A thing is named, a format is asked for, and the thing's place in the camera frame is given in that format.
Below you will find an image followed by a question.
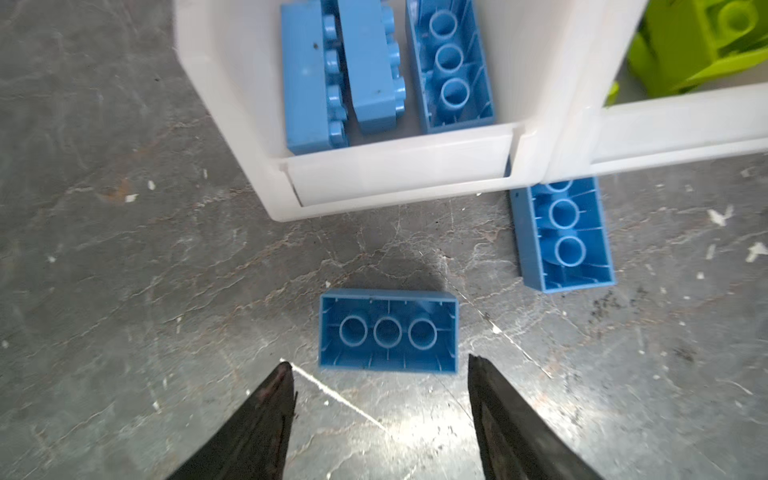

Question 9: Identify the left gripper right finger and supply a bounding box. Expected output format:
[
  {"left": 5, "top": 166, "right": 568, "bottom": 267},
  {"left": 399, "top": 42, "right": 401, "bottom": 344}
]
[{"left": 468, "top": 354, "right": 600, "bottom": 479}]

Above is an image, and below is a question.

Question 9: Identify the blue lego brick long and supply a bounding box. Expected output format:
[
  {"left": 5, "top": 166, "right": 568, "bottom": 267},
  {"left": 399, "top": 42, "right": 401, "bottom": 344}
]
[{"left": 318, "top": 289, "right": 460, "bottom": 374}]

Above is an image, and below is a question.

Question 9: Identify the left white storage bin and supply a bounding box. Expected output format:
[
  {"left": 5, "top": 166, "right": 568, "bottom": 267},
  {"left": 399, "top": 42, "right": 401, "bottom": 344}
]
[{"left": 173, "top": 1, "right": 604, "bottom": 221}]

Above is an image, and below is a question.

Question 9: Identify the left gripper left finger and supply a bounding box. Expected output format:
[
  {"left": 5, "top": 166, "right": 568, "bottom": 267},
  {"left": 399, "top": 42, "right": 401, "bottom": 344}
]
[{"left": 170, "top": 362, "right": 297, "bottom": 479}]

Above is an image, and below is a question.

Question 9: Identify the middle white storage bin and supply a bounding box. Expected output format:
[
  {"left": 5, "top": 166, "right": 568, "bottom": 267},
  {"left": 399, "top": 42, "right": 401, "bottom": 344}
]
[{"left": 543, "top": 1, "right": 767, "bottom": 182}]

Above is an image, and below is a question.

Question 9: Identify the blue lego brick top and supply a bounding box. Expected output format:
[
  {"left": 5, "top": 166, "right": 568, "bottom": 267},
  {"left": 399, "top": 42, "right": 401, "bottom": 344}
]
[{"left": 509, "top": 177, "right": 616, "bottom": 294}]

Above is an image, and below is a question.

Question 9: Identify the white storage bin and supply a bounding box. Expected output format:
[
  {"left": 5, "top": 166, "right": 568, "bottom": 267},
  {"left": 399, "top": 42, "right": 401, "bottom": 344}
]
[
  {"left": 543, "top": 1, "right": 767, "bottom": 182},
  {"left": 173, "top": 1, "right": 604, "bottom": 221}
]

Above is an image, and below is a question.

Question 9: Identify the green lego brick long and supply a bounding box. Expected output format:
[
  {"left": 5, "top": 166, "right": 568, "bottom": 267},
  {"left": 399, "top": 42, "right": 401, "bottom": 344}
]
[{"left": 604, "top": 81, "right": 620, "bottom": 107}]

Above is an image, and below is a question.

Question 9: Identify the lone blue lego brick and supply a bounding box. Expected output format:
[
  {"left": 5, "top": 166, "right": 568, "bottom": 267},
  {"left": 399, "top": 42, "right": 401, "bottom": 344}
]
[{"left": 280, "top": 1, "right": 349, "bottom": 155}]

